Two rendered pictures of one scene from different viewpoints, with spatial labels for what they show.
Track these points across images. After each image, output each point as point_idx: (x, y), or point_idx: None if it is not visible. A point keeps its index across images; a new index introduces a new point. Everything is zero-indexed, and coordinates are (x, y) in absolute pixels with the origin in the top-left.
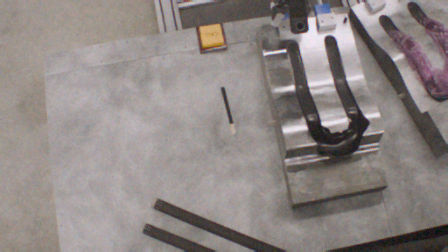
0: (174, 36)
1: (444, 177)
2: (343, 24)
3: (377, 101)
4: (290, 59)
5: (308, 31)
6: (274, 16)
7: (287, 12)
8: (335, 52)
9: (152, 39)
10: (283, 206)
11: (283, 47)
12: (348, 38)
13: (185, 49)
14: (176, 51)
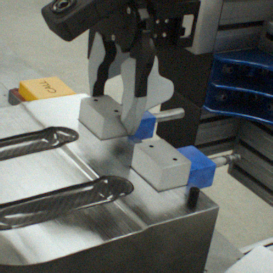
0: (32, 77)
1: None
2: (180, 203)
3: None
4: (28, 140)
5: (58, 22)
6: (91, 38)
7: (106, 35)
8: (87, 204)
9: (14, 61)
10: None
11: (50, 124)
12: (144, 215)
13: (10, 88)
14: (2, 81)
